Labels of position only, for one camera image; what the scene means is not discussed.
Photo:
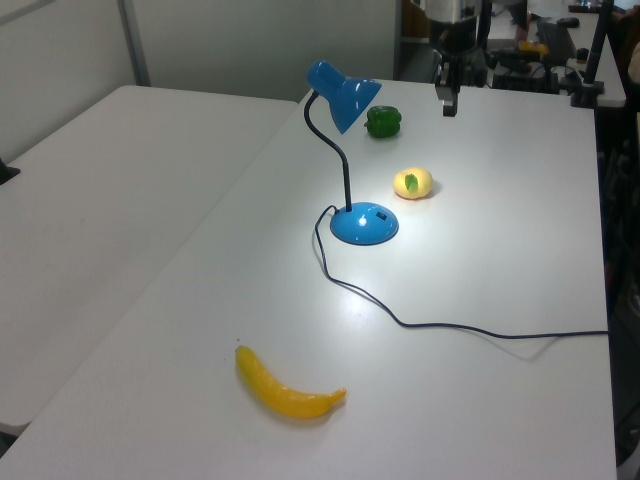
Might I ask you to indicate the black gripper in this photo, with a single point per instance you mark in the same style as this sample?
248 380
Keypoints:
452 45

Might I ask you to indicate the blue desk lamp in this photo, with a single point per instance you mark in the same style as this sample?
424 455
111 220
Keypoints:
362 227

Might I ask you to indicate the black desk equipment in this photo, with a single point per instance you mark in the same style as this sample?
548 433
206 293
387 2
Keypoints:
525 75

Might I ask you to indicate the green toy bell pepper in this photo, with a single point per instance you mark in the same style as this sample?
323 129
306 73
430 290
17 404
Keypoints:
382 122

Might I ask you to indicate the grey metal cabinet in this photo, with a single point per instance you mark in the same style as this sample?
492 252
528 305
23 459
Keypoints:
412 45

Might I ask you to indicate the yellow toy peach with leaf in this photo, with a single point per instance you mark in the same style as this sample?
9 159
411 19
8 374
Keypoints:
412 185

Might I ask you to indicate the small yellow object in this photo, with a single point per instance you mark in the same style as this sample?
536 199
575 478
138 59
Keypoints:
532 47

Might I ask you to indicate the black keyboard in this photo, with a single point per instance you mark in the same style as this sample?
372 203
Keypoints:
555 40

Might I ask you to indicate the black computer mouse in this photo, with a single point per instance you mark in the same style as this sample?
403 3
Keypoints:
568 22

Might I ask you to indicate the yellow toy banana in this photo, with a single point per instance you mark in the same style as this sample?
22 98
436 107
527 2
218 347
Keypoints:
285 395

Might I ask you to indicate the white side table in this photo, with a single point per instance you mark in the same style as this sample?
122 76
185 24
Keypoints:
125 225

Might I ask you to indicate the black camera stand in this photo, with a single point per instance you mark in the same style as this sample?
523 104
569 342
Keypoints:
595 50

